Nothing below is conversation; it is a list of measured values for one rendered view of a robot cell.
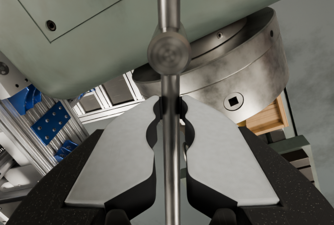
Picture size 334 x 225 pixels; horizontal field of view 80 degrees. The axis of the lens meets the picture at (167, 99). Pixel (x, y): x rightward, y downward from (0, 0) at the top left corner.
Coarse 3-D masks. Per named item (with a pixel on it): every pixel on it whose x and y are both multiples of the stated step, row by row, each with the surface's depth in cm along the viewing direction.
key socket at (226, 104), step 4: (236, 92) 32; (228, 96) 32; (232, 96) 32; (236, 96) 33; (240, 96) 32; (224, 100) 33; (228, 100) 35; (232, 100) 34; (236, 100) 34; (240, 100) 33; (224, 104) 33; (228, 104) 33; (232, 104) 33; (236, 104) 33; (240, 104) 33; (228, 108) 33; (232, 108) 33; (236, 108) 33
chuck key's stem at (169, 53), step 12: (180, 24) 13; (156, 36) 9; (168, 36) 9; (180, 36) 9; (156, 48) 10; (168, 48) 10; (180, 48) 9; (156, 60) 10; (168, 60) 10; (180, 60) 10; (168, 72) 10; (180, 72) 10
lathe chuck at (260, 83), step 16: (272, 48) 33; (256, 64) 31; (272, 64) 33; (224, 80) 31; (240, 80) 31; (256, 80) 32; (272, 80) 34; (144, 96) 41; (192, 96) 33; (208, 96) 32; (224, 96) 32; (256, 96) 33; (272, 96) 34; (224, 112) 33; (240, 112) 34; (256, 112) 34
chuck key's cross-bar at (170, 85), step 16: (160, 0) 10; (176, 0) 10; (160, 16) 10; (176, 16) 10; (176, 80) 12; (176, 96) 13; (176, 112) 13; (176, 128) 13; (176, 144) 14; (176, 160) 14; (176, 176) 14; (176, 192) 15; (176, 208) 15; (176, 224) 15
